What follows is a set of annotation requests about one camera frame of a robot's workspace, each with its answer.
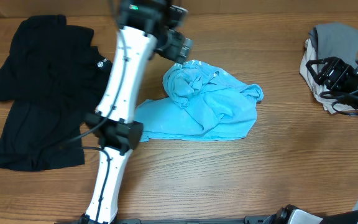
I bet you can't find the black t-shirt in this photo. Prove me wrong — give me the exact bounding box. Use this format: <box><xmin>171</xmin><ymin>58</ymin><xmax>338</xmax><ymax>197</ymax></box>
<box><xmin>0</xmin><ymin>15</ymin><xmax>112</xmax><ymax>171</ymax></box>

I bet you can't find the light blue printed t-shirt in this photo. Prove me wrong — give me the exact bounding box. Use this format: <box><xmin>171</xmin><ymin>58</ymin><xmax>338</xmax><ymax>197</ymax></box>
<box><xmin>135</xmin><ymin>60</ymin><xmax>264</xmax><ymax>142</ymax></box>

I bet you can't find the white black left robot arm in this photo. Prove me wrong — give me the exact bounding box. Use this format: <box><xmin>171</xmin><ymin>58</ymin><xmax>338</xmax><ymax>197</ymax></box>
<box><xmin>79</xmin><ymin>0</ymin><xmax>193</xmax><ymax>224</ymax></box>

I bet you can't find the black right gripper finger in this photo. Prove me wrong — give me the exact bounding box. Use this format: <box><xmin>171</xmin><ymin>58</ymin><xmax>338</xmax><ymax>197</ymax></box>
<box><xmin>306</xmin><ymin>57</ymin><xmax>331</xmax><ymax>66</ymax></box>
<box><xmin>306</xmin><ymin>64</ymin><xmax>327</xmax><ymax>85</ymax></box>

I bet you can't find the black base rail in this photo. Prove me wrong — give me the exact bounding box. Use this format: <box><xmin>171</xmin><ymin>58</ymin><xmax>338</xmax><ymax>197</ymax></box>
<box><xmin>54</xmin><ymin>215</ymin><xmax>279</xmax><ymax>224</ymax></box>

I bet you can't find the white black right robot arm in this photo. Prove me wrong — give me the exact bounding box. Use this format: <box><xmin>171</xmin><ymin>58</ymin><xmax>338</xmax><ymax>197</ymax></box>
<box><xmin>255</xmin><ymin>57</ymin><xmax>358</xmax><ymax>224</ymax></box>

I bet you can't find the grey folded garment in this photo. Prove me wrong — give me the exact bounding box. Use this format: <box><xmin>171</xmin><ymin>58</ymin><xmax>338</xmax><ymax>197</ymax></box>
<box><xmin>309</xmin><ymin>22</ymin><xmax>358</xmax><ymax>68</ymax></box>

